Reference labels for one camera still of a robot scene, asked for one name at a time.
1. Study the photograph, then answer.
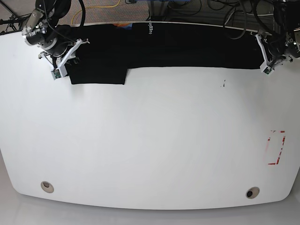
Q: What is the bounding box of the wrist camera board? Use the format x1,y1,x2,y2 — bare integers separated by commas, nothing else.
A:
260,65,274,76
51,68,68,80

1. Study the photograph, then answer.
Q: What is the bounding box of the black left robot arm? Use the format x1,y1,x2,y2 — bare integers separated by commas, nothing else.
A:
253,0,300,75

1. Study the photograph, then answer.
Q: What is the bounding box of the red tape marking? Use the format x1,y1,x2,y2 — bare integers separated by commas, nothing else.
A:
264,130,286,165

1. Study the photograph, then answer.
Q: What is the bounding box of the yellow cable on floor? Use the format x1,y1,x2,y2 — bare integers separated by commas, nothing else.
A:
71,0,121,24

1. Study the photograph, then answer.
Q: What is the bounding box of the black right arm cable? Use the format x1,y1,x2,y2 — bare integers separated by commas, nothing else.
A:
78,0,86,26

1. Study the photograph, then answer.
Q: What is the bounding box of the table cable grommet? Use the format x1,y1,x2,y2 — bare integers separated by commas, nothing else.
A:
41,181,54,193
246,187,260,199

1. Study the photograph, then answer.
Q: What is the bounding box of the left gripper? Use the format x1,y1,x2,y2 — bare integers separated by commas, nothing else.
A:
255,34,293,71

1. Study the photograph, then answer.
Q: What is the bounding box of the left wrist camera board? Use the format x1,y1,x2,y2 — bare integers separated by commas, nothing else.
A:
260,65,274,76

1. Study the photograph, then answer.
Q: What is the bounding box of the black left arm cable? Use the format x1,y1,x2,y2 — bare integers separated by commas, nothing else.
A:
222,0,275,40

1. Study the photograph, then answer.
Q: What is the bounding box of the black T-shirt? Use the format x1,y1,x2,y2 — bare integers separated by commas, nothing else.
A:
66,22,263,84

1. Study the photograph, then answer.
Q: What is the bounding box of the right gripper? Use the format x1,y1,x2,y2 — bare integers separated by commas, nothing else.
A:
38,39,90,71

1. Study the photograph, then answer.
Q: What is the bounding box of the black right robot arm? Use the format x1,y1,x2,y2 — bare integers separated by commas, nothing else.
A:
22,0,89,79

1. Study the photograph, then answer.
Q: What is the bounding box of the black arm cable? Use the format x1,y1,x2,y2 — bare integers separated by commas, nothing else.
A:
78,0,86,26
222,0,275,40

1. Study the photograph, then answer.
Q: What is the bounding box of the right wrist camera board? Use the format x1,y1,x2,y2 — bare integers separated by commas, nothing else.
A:
51,68,68,80

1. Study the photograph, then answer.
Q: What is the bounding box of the left table cable grommet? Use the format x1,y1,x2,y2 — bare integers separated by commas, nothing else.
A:
41,181,54,193

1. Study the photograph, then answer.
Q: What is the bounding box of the right table cable grommet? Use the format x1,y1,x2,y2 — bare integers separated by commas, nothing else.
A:
246,187,260,199

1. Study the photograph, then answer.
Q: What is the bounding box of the black tripod stand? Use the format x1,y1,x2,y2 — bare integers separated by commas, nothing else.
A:
0,0,31,35

